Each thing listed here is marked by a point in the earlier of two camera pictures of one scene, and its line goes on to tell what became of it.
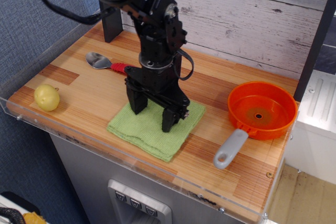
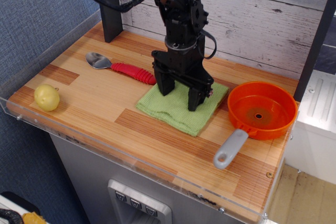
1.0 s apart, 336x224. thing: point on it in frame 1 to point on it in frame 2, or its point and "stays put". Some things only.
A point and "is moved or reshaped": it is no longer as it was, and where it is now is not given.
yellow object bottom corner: x=33 y=218 stays put
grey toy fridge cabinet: x=90 y=169 stays put
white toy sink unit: x=312 y=150 stays put
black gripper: x=162 y=87 to x=188 y=67
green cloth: x=144 y=130 is moved or reshaped
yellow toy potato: x=46 y=97 stays put
